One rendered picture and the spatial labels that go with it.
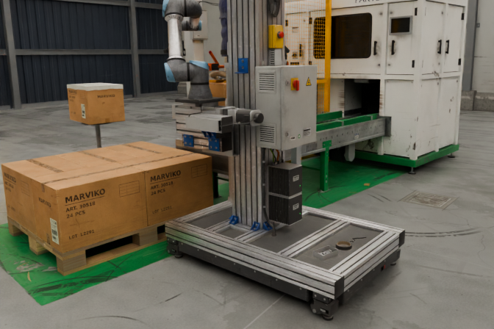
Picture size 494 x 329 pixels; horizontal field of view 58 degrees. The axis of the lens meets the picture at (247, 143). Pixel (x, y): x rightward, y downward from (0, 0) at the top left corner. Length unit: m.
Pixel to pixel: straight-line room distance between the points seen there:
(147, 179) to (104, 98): 2.04
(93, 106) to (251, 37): 2.67
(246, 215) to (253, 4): 1.30
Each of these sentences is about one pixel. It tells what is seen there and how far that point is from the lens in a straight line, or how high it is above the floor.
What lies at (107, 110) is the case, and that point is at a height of 0.75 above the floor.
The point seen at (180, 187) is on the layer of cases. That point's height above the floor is 0.36.
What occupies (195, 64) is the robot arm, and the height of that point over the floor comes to 1.24.
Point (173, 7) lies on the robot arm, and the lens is 2.91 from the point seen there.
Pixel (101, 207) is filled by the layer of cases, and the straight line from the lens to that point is 3.01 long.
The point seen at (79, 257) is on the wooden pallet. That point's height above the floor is 0.09.
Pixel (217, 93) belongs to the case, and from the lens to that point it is 3.53.
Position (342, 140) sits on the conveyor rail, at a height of 0.46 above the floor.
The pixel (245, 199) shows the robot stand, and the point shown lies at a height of 0.40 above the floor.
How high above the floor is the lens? 1.28
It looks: 11 degrees down
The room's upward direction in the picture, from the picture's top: 1 degrees counter-clockwise
